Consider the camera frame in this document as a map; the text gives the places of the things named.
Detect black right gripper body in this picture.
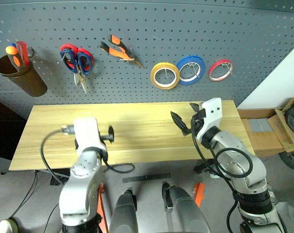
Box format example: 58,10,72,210
191,109,207,135

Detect blue black scissors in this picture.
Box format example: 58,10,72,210
60,48,92,86

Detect orange black pliers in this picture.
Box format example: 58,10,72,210
99,34,145,68

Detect orange black screwdriver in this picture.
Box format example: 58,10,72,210
5,45,23,71

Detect blue tape roll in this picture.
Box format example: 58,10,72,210
176,55,206,86

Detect red tape roll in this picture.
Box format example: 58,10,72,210
208,59,234,83

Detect yellow tape roll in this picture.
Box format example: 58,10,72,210
150,62,181,90

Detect grey tape strip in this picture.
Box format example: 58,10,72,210
248,118,275,133

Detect grey perforated pegboard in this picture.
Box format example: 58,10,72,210
0,2,294,119

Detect black box under table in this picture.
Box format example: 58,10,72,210
50,174,70,186

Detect black table foot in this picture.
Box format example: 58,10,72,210
194,164,212,174

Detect black floor strip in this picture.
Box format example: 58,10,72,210
122,173,171,184

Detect brown cardboard box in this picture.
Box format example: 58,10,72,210
238,108,283,158

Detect orange metal table leg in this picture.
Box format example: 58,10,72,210
97,183,109,233
194,182,206,207

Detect dark cabinet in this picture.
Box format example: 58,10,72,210
0,97,29,161

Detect black cylindrical tool cup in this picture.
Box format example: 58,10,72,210
0,54,48,97

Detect brown cardboard flap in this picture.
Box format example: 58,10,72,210
267,97,294,153

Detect grey left robot leg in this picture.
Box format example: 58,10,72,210
109,187,139,233

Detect grey robot leg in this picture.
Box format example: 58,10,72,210
162,182,210,233
109,187,139,233

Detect grey right robot leg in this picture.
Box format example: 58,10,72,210
162,182,210,233

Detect white shoe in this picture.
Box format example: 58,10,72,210
0,218,19,233

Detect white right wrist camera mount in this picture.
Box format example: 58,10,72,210
196,97,222,143

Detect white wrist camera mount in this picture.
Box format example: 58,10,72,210
196,97,222,143
73,116,106,152

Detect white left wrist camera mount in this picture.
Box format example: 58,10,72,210
73,116,106,152

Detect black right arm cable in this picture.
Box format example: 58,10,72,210
190,116,254,233

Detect thin black floor cable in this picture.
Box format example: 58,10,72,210
10,171,38,219

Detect metal wire pliers holder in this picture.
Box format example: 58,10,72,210
119,46,135,61

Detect red handled scissors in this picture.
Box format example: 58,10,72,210
59,43,95,94

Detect red handled screwdriver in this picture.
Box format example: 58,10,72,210
16,41,31,67

